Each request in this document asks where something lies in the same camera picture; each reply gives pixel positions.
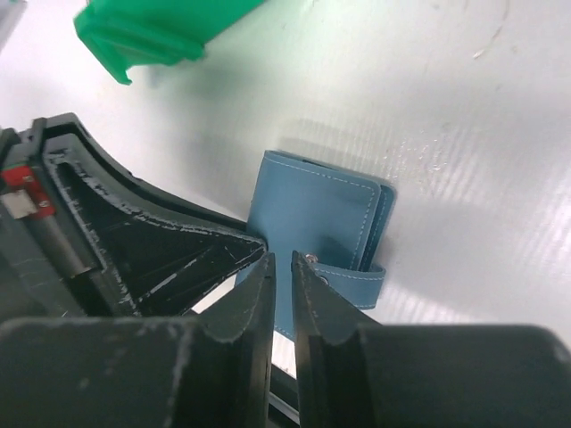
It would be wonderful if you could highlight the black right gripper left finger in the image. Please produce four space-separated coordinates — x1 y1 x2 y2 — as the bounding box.
1 254 276 427

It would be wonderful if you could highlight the green plastic bin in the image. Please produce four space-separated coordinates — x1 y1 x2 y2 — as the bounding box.
73 0 262 85

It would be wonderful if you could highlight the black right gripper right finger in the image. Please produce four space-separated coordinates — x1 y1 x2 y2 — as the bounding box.
291 253 570 427

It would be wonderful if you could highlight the blue leather card holder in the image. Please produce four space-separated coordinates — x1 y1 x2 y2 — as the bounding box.
246 151 396 339

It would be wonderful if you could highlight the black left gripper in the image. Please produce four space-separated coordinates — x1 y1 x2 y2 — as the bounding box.
1 112 267 317

